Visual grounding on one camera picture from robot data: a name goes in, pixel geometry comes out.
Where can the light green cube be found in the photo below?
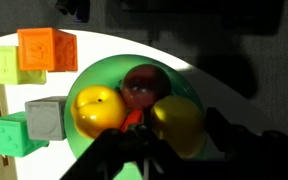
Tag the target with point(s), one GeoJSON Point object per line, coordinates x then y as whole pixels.
{"type": "Point", "coordinates": [4, 65]}

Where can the orange cube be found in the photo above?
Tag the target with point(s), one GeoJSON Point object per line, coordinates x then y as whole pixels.
{"type": "Point", "coordinates": [47, 50]}

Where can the green plastic bowl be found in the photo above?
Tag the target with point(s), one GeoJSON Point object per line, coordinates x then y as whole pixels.
{"type": "Point", "coordinates": [100, 71]}

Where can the yellow toy lemon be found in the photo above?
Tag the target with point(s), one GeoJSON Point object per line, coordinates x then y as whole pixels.
{"type": "Point", "coordinates": [180, 123]}

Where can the red-orange toy fruit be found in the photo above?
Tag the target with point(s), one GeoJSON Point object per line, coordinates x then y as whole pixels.
{"type": "Point", "coordinates": [132, 118]}

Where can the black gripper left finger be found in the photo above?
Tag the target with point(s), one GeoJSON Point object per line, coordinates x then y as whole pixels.
{"type": "Point", "coordinates": [124, 156]}

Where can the yellow toy apple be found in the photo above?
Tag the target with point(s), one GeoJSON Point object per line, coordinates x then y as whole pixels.
{"type": "Point", "coordinates": [97, 110]}

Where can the dark red toy fruit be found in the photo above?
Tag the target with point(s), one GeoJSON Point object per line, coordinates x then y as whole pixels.
{"type": "Point", "coordinates": [146, 86]}

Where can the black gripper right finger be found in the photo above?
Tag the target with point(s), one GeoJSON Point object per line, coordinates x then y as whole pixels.
{"type": "Point", "coordinates": [260, 156]}

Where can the grey cube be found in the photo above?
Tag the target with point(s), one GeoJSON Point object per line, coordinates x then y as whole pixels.
{"type": "Point", "coordinates": [47, 118]}

